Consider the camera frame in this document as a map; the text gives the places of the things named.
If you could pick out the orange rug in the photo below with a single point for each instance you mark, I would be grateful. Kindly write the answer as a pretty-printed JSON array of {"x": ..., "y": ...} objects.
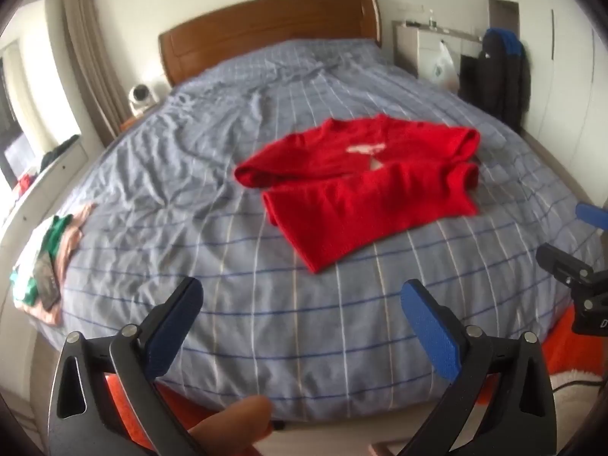
[{"x": 565, "y": 349}]

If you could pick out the red knit sweater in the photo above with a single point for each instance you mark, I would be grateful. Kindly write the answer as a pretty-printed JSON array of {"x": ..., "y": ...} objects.
[{"x": 356, "y": 209}]

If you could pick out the green and white cloth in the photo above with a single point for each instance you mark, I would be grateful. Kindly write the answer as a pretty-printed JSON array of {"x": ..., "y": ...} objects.
[{"x": 54, "y": 232}]

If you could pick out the white wardrobe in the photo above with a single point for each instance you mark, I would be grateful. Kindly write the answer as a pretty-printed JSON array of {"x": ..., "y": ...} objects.
[{"x": 570, "y": 80}]

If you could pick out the window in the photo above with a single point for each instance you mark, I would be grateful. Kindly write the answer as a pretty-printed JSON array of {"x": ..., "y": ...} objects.
[{"x": 12, "y": 104}]

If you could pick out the blue garment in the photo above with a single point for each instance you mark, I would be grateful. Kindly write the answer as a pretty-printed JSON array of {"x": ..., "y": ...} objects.
[{"x": 513, "y": 45}]

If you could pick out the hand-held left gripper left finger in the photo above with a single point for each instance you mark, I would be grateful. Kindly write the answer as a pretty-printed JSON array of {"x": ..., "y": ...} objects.
[{"x": 171, "y": 327}]

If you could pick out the small bottle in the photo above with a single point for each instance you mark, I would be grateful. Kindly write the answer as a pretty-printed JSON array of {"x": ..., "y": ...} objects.
[{"x": 432, "y": 20}]

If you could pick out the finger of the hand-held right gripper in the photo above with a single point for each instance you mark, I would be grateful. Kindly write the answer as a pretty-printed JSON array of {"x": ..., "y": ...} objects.
[
  {"x": 591, "y": 213},
  {"x": 558, "y": 261}
]

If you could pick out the dark green cloth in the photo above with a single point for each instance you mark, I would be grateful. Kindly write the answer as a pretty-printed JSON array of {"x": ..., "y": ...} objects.
[{"x": 59, "y": 149}]

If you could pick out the white round device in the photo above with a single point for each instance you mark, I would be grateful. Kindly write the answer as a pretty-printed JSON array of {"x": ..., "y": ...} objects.
[{"x": 141, "y": 97}]

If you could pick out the white fluffy rug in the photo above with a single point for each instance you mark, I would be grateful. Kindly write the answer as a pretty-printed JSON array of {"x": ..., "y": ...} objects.
[{"x": 574, "y": 403}]

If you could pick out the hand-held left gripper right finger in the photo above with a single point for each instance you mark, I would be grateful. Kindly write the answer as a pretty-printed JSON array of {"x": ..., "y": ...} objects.
[{"x": 434, "y": 332}]

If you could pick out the wooden bed headboard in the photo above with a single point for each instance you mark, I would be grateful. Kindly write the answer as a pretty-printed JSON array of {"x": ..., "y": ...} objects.
[{"x": 266, "y": 23}]

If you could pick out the white cabinet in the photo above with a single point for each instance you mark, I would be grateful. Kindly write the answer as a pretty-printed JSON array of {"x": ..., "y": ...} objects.
[{"x": 418, "y": 47}]

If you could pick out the beige curtain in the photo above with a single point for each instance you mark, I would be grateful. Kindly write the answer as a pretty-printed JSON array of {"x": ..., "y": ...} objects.
[{"x": 90, "y": 57}]

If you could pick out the small red cloth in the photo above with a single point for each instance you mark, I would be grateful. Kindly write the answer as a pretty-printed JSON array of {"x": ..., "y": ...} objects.
[{"x": 26, "y": 184}]

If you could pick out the pile of folded clothes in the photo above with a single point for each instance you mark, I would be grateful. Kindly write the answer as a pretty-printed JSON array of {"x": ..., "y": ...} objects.
[{"x": 76, "y": 232}]

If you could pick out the white window bench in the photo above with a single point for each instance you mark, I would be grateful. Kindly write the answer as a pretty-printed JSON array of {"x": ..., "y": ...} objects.
[{"x": 47, "y": 185}]

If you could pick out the black puffer jacket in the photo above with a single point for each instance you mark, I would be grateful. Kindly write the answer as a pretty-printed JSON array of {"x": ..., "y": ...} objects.
[{"x": 494, "y": 80}]

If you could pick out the white plastic bag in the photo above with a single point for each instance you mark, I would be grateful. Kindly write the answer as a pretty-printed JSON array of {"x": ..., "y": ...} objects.
[{"x": 439, "y": 69}]

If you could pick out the person's left hand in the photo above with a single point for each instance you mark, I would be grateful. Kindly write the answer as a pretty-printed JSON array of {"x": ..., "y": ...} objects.
[{"x": 228, "y": 425}]

